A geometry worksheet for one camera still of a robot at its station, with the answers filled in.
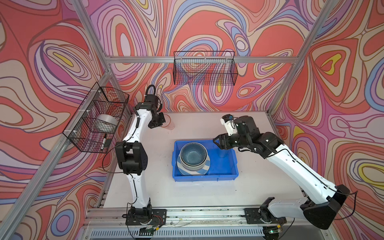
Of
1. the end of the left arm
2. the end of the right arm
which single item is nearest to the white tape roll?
the end of the left arm

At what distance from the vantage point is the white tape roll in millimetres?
705

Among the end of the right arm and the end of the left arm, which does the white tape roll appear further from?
the end of the right arm
